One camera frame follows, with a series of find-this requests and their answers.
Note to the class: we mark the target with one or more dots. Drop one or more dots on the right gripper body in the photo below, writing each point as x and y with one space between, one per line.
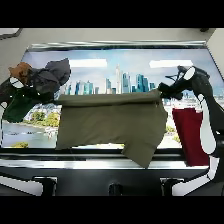
170 89

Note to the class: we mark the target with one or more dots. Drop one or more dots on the olive T-shirt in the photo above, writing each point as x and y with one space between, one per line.
110 126

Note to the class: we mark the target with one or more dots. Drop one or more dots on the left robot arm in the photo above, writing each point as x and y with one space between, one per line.
6 90

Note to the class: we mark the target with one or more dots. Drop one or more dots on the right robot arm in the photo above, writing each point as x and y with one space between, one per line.
208 133

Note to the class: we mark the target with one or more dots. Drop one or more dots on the red garment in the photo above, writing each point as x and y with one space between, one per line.
190 136

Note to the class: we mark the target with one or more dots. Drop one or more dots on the grey garment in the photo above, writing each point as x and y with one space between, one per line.
50 78

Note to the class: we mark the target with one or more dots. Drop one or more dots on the orange garment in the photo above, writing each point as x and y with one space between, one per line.
20 71

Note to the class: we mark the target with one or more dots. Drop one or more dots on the dark green garment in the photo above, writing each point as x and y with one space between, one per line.
18 106

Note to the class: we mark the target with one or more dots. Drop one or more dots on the silver frame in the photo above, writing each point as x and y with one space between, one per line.
100 163

